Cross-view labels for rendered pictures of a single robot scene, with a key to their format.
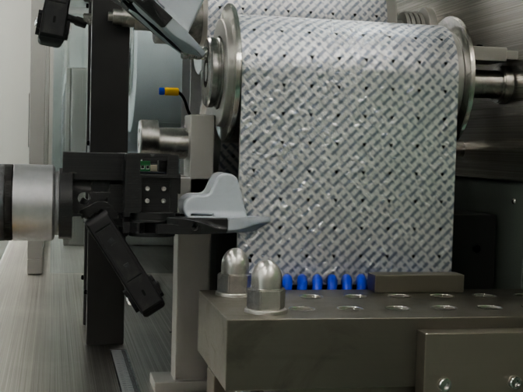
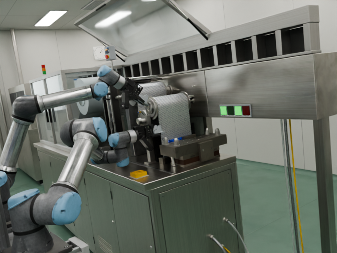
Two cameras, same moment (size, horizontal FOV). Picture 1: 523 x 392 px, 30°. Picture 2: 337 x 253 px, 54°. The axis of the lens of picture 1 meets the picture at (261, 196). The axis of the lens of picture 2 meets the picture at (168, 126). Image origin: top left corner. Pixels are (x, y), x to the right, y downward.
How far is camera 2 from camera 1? 1.16 m
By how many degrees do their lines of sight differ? 22
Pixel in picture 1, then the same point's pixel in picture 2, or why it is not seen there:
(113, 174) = (143, 129)
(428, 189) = (186, 121)
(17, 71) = not seen: outside the picture
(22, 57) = not seen: outside the picture
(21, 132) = not seen: outside the picture
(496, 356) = (208, 144)
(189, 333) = (151, 153)
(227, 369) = (175, 154)
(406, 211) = (183, 125)
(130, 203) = (147, 133)
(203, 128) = (148, 118)
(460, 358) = (204, 146)
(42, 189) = (134, 134)
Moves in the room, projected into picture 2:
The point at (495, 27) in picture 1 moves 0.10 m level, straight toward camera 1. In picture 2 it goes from (187, 91) to (191, 91)
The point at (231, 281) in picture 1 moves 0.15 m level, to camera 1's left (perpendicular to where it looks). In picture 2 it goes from (166, 142) to (142, 147)
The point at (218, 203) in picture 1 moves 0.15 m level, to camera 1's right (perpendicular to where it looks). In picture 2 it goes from (158, 130) to (181, 126)
